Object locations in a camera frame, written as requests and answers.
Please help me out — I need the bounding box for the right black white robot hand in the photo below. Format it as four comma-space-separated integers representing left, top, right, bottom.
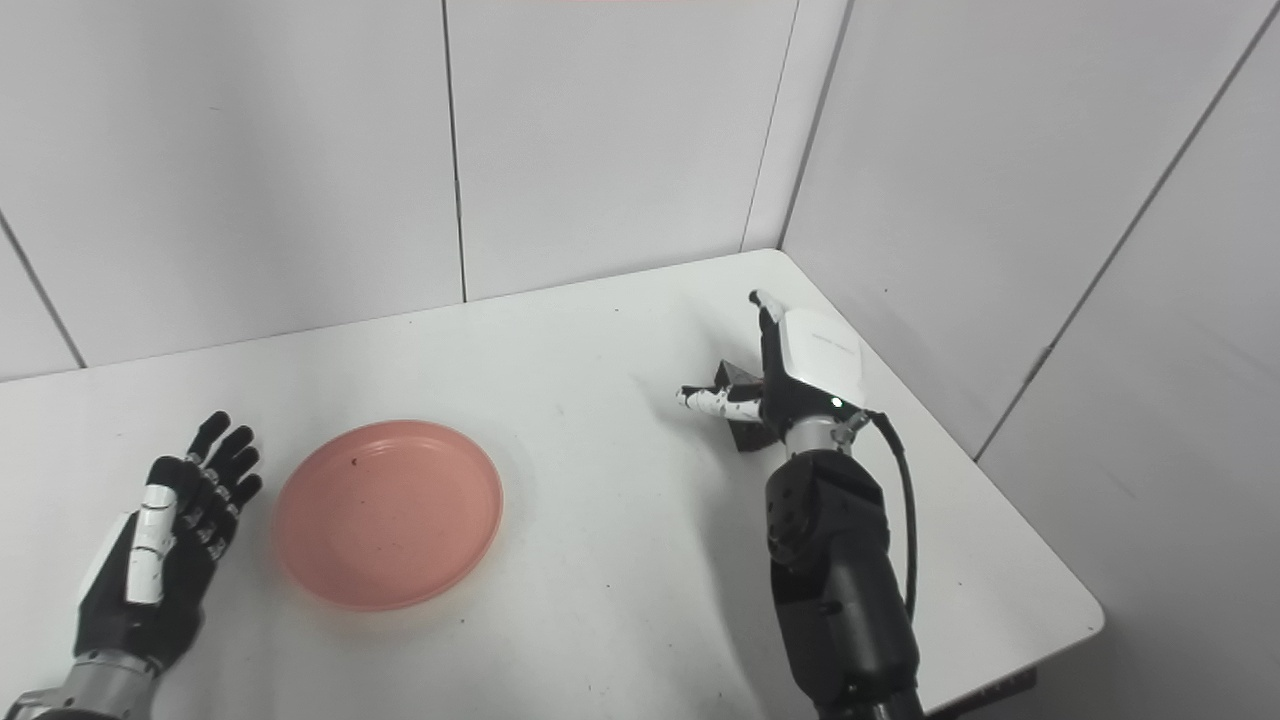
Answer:
675, 289, 867, 446

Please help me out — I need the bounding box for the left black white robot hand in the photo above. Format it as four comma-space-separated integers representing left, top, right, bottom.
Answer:
74, 411, 264, 671

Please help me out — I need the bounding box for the chocolate cake slice with fruit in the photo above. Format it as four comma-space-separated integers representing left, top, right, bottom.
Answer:
712, 361, 783, 455

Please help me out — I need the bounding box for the pink plate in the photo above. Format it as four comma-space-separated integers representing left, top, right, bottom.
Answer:
275, 420, 504, 612

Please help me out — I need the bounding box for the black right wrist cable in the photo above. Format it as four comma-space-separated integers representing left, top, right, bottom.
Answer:
846, 409, 919, 623

